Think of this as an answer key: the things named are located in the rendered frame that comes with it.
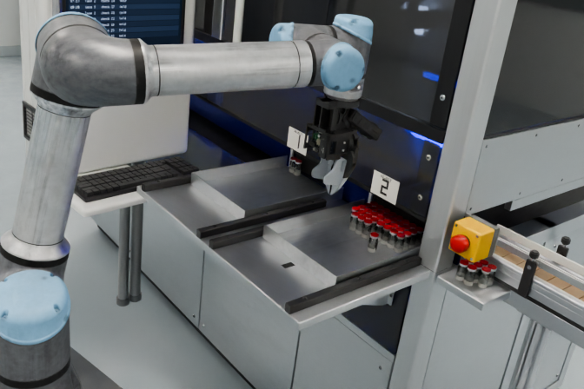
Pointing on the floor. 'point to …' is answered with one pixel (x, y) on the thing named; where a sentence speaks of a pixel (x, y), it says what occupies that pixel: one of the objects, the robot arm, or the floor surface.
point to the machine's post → (460, 155)
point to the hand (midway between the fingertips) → (334, 187)
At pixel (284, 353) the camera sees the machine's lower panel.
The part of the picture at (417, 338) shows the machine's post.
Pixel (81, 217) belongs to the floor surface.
